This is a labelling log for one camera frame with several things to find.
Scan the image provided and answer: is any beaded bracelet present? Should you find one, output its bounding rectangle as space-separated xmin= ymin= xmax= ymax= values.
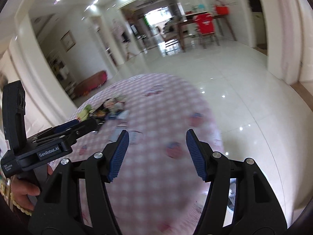
xmin=9 ymin=190 xmax=33 ymax=217

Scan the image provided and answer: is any white blue trash bin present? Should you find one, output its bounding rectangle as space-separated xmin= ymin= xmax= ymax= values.
xmin=227 ymin=178 xmax=237 ymax=211

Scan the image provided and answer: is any dark red bench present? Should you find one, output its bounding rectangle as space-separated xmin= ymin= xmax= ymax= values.
xmin=74 ymin=70 xmax=108 ymax=98

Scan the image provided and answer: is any coat stand with clothes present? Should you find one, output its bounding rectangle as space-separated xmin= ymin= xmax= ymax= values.
xmin=112 ymin=19 xmax=135 ymax=61

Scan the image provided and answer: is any white clothes rack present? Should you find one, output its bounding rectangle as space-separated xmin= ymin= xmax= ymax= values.
xmin=46 ymin=51 xmax=76 ymax=100

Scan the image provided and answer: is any white printed snack wrapper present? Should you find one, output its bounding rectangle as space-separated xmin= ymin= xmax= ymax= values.
xmin=112 ymin=95 xmax=127 ymax=112

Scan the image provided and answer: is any brown wooden chair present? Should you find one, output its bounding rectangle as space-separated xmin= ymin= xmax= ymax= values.
xmin=156 ymin=27 xmax=180 ymax=55

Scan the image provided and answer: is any red gift bag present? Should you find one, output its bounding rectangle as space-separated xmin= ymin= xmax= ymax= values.
xmin=215 ymin=4 xmax=229 ymax=15

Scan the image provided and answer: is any person's left hand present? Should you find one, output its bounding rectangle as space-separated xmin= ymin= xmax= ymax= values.
xmin=11 ymin=176 xmax=40 ymax=212

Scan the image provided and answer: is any chair with red cover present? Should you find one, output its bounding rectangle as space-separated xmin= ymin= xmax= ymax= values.
xmin=193 ymin=13 xmax=220 ymax=49

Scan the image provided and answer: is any black noodle snack packet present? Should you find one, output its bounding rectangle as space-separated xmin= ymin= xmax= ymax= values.
xmin=93 ymin=98 xmax=116 ymax=122

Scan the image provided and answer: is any dark wooden dining table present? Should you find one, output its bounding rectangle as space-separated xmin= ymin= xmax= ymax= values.
xmin=175 ymin=14 xmax=237 ymax=52

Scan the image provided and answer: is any pink checked tablecloth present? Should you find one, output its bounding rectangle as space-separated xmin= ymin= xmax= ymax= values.
xmin=51 ymin=73 xmax=223 ymax=235

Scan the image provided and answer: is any framed picture left wall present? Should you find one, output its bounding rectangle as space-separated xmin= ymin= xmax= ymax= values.
xmin=60 ymin=30 xmax=76 ymax=52

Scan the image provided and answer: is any pink sheer door curtain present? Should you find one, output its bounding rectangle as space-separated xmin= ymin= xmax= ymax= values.
xmin=281 ymin=0 xmax=302 ymax=85

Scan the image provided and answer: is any green plush toy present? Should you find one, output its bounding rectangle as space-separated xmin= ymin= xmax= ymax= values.
xmin=77 ymin=105 xmax=94 ymax=121

